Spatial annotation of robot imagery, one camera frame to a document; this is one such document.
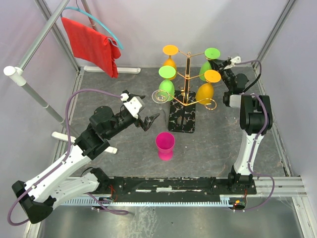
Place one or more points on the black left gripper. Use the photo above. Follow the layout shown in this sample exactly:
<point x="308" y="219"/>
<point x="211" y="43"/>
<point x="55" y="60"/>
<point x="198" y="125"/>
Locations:
<point x="148" y="121"/>

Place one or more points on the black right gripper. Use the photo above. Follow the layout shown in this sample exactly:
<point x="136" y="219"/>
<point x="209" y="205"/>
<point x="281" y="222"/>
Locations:
<point x="217" y="65"/>

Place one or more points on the green wine glass front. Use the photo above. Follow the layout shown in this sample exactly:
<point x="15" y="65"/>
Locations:
<point x="210" y="54"/>

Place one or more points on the green wine glass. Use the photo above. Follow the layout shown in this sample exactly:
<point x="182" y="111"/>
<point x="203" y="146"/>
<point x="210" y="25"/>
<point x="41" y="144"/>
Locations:
<point x="166" y="88"/>
<point x="210" y="54"/>

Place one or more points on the clear champagne glass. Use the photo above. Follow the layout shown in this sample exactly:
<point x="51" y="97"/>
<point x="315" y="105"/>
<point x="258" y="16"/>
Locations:
<point x="160" y="104"/>

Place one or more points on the yellow wine glass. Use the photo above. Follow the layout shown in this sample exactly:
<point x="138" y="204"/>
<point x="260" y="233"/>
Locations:
<point x="205" y="92"/>
<point x="170" y="50"/>

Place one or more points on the pink wine glass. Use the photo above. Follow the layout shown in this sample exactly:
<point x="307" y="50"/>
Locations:
<point x="165" y="143"/>

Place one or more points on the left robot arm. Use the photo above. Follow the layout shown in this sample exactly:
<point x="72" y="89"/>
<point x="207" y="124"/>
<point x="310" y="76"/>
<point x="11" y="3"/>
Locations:
<point x="39" y="196"/>

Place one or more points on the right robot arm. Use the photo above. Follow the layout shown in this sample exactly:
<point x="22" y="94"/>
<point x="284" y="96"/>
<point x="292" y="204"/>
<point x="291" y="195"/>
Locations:
<point x="255" y="120"/>

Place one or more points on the gold wine glass rack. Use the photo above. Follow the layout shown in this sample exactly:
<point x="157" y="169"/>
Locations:
<point x="182" y="110"/>

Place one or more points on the teal clothes hanger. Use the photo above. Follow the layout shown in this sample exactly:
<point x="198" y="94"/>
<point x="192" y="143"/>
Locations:
<point x="99" y="23"/>

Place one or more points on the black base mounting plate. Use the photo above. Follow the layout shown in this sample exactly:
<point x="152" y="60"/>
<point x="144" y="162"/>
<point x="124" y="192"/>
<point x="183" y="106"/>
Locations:
<point x="156" y="189"/>

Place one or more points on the red cloth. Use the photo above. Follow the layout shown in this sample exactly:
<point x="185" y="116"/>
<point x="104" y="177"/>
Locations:
<point x="92" y="46"/>

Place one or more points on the white clothes stand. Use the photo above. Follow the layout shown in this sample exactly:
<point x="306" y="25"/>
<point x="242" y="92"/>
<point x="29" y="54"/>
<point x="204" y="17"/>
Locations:
<point x="15" y="72"/>

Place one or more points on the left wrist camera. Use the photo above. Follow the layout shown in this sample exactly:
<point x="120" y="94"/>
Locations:
<point x="134" y="106"/>

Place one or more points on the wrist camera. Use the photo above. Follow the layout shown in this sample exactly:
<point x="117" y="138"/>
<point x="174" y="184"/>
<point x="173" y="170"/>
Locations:
<point x="233" y="62"/>
<point x="134" y="106"/>

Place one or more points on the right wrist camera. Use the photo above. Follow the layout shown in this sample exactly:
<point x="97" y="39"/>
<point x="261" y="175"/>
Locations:
<point x="233" y="62"/>

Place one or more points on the white slotted cable duct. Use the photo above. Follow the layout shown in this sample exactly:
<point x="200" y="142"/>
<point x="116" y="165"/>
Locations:
<point x="221" y="201"/>

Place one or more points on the aluminium frame post left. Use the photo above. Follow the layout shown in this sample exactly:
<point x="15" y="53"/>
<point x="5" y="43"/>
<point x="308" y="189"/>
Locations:
<point x="47" y="13"/>

